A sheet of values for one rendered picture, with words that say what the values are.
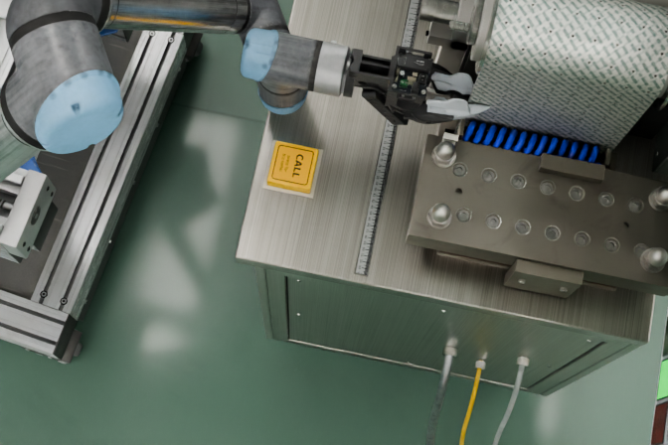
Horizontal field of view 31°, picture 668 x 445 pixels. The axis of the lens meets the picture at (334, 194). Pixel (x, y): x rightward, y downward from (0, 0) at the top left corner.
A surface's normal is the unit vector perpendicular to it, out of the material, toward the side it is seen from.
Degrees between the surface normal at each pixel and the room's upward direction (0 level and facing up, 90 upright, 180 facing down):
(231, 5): 48
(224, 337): 0
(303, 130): 0
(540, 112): 90
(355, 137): 0
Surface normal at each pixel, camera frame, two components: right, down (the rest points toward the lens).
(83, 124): 0.44, 0.84
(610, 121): -0.20, 0.94
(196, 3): 0.73, 0.03
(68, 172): 0.03, -0.26
